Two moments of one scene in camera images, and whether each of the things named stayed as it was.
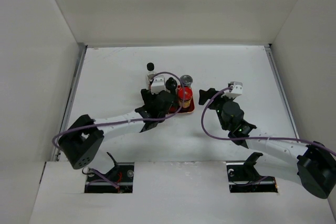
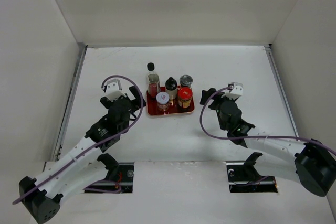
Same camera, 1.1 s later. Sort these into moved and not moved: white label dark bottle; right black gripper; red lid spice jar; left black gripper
Moved: left black gripper
Not moved: white label dark bottle; red lid spice jar; right black gripper
